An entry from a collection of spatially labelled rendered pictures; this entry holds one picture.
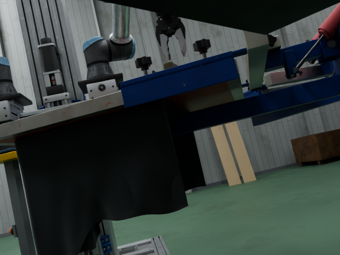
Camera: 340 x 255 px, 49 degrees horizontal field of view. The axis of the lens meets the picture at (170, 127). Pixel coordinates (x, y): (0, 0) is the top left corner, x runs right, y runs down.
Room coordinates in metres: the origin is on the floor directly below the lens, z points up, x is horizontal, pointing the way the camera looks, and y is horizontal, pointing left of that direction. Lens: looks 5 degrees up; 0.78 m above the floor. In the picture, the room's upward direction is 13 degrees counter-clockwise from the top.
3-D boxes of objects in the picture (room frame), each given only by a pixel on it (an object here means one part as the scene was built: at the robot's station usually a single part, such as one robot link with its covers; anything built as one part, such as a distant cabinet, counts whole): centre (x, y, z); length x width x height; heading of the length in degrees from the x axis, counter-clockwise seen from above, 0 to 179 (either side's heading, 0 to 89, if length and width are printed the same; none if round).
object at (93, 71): (1.91, 0.29, 1.31); 0.15 x 0.15 x 0.10
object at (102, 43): (1.91, 0.29, 1.42); 0.13 x 0.12 x 0.14; 109
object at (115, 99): (1.27, 0.13, 0.97); 0.79 x 0.58 x 0.04; 78
